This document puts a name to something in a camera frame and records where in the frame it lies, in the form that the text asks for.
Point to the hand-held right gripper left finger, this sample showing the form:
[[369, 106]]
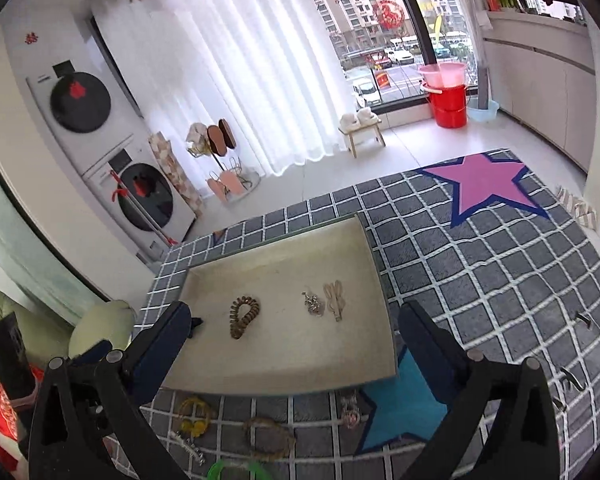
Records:
[[166, 344]]

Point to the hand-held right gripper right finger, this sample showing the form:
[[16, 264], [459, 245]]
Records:
[[424, 350]]

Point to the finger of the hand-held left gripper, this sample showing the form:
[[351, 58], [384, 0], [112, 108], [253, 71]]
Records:
[[92, 351]]

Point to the silver pink pendant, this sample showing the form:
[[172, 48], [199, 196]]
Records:
[[351, 412]]

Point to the silver white hair clip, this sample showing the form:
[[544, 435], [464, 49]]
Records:
[[185, 442]]

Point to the grey-green tray with beige lining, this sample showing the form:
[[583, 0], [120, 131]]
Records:
[[290, 355]]

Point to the green translucent bangle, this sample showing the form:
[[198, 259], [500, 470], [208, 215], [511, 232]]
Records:
[[220, 467]]

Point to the black hair claw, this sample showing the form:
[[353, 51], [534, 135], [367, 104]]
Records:
[[196, 321]]

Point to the pale green sofa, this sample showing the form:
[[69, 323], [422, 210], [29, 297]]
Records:
[[35, 320]]

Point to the red printed cloth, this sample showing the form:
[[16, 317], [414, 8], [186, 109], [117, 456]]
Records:
[[5, 412]]

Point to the grey checked mat with stars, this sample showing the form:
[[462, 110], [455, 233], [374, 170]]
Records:
[[480, 285]]

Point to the beige hair clip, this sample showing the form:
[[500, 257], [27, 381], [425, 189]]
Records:
[[336, 310]]

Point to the silver charm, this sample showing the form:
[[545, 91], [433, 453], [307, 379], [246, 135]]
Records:
[[314, 305]]

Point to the red mop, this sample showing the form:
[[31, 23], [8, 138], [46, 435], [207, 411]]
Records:
[[145, 215]]

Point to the patterned paper bag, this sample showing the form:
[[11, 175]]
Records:
[[172, 170]]

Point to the shoe rack with slippers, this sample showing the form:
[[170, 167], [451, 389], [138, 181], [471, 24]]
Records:
[[220, 145]]

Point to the striped cloth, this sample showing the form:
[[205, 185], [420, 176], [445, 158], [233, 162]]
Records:
[[580, 207]]

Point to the small wooden stool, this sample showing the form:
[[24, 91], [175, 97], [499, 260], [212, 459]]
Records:
[[362, 135]]

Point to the white slippers pair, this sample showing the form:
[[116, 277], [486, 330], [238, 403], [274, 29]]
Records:
[[360, 116]]

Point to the light blue basin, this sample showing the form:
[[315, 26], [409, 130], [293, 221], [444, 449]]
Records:
[[482, 114]]

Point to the red bucket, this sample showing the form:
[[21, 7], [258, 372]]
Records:
[[447, 107]]

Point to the white dryer with black door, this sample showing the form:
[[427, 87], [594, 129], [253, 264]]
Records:
[[80, 102]]

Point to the pink basin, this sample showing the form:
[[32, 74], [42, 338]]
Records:
[[442, 76]]

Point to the white sheer curtain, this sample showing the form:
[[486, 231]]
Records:
[[250, 70]]

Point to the white low cabinet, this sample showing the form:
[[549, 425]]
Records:
[[535, 75]]

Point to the red round window decoration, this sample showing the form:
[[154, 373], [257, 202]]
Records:
[[387, 14]]

